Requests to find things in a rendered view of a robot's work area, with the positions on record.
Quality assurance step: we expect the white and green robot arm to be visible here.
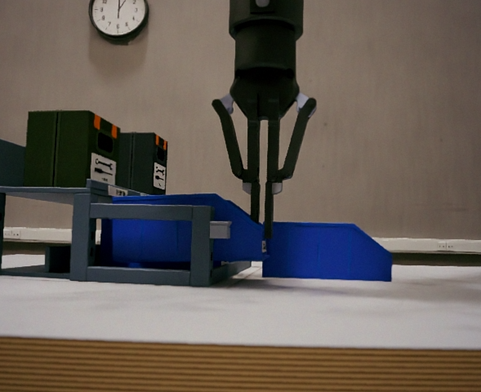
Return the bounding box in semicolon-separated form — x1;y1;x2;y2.
229;0;304;40

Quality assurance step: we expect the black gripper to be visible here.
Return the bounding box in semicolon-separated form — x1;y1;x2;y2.
212;24;317;238

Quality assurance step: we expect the grey metal shelf rack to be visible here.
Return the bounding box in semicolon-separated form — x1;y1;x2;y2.
0;139;252;287

